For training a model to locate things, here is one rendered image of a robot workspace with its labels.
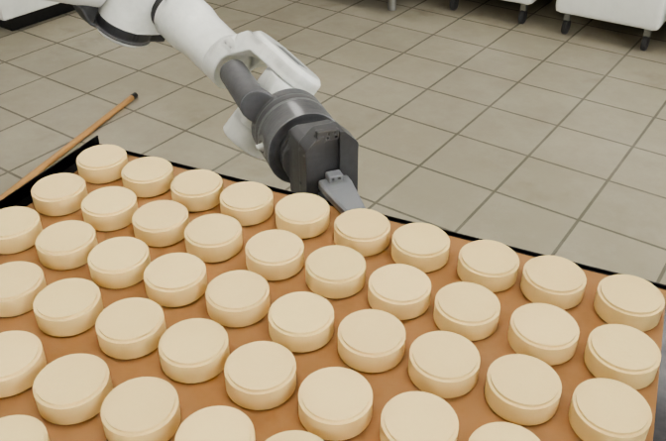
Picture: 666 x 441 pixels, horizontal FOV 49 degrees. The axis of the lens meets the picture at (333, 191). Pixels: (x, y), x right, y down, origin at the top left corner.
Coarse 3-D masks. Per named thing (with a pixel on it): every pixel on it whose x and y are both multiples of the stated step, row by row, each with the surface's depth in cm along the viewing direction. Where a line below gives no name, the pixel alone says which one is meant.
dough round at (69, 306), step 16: (48, 288) 58; (64, 288) 58; (80, 288) 58; (96, 288) 58; (48, 304) 56; (64, 304) 56; (80, 304) 56; (96, 304) 57; (48, 320) 55; (64, 320) 55; (80, 320) 56; (64, 336) 56
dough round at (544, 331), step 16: (528, 304) 56; (544, 304) 56; (512, 320) 55; (528, 320) 55; (544, 320) 55; (560, 320) 55; (512, 336) 55; (528, 336) 54; (544, 336) 54; (560, 336) 54; (576, 336) 54; (528, 352) 54; (544, 352) 53; (560, 352) 53
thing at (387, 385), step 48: (144, 288) 61; (288, 288) 61; (432, 288) 61; (48, 336) 56; (96, 336) 56; (240, 336) 56; (336, 336) 56; (192, 384) 52; (384, 384) 52; (480, 384) 52; (576, 384) 52; (48, 432) 49; (96, 432) 49
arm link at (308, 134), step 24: (264, 120) 81; (288, 120) 78; (312, 120) 79; (264, 144) 80; (288, 144) 77; (312, 144) 71; (336, 144) 72; (288, 168) 78; (312, 168) 72; (336, 168) 74; (312, 192) 74
